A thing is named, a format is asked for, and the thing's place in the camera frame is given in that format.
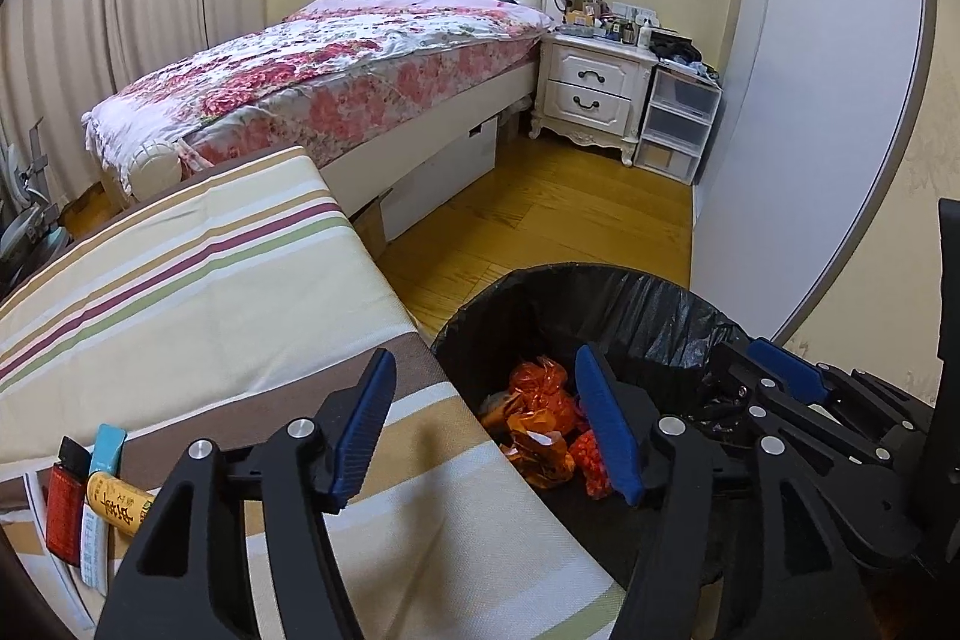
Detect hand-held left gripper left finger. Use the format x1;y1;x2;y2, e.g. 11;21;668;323
94;347;397;640

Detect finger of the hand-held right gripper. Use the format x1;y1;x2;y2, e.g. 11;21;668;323
746;338;935;438
705;344;925;562

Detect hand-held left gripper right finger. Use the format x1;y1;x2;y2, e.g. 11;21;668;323
574;342;882;640

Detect orange foam net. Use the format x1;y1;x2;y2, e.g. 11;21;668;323
570;428;623;500

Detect orange plastic bag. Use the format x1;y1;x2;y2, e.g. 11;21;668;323
480;396;578;487

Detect bin with black bag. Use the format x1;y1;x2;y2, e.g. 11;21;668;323
429;263;758;603

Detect light blue box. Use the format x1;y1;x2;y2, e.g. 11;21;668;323
88;424;127;477

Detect yellow label bottle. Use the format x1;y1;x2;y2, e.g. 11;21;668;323
85;471;155;540

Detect white packet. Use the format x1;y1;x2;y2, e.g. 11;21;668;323
21;469;112;596

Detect red and black box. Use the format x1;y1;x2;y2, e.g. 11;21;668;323
45;436;87;566

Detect striped tablecloth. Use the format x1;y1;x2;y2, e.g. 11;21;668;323
0;145;627;640

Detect white under-bed box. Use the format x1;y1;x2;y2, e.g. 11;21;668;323
382;111;500;240

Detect clear plastic drawer unit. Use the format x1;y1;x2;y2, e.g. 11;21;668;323
634;62;722;185

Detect white wardrobe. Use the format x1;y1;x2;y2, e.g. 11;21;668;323
690;0;938;348

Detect black items on drawer unit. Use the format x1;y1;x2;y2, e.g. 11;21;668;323
649;29;721;82

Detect white nightstand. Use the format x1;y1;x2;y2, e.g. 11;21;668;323
529;31;661;167

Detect pink floral bedspread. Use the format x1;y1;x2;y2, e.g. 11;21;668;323
81;0;556;169

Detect grey desk chair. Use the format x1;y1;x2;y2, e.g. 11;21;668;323
0;119;72;281

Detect bottles cluttering nightstand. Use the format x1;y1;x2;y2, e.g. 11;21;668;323
559;0;661;45

